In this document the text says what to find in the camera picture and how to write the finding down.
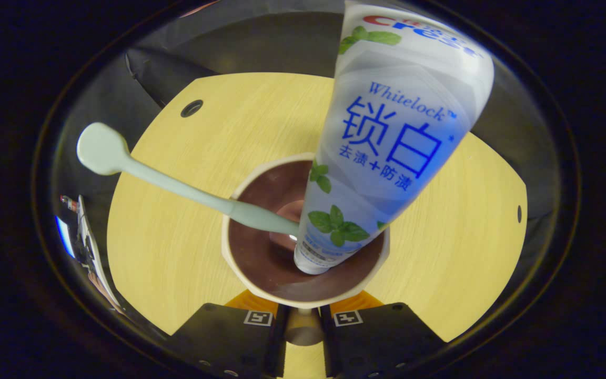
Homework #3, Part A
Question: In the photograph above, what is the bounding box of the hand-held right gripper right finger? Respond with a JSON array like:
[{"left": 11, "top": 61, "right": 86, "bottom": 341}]
[{"left": 320, "top": 290, "right": 448, "bottom": 379}]

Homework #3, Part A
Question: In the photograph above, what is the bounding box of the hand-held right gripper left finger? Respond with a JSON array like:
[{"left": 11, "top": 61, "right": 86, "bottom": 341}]
[{"left": 169, "top": 288, "right": 289, "bottom": 379}]

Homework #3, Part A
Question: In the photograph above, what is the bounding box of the beige cup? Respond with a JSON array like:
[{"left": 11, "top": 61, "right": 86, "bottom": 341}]
[{"left": 221, "top": 153, "right": 391, "bottom": 348}]

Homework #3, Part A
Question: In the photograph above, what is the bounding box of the pale green toothbrush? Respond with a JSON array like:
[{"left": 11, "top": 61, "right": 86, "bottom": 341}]
[{"left": 76, "top": 122, "right": 301, "bottom": 237}]

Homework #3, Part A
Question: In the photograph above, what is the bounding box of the white toothpaste tube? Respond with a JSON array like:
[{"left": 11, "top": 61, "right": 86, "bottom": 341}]
[{"left": 294, "top": 0, "right": 494, "bottom": 275}]

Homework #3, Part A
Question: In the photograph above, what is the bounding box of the computer monitor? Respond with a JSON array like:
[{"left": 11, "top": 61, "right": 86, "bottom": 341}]
[{"left": 55, "top": 215, "right": 75, "bottom": 258}]

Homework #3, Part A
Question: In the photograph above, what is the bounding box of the black backdrop cloth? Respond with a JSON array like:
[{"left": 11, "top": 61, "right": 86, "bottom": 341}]
[{"left": 45, "top": 3, "right": 567, "bottom": 248}]

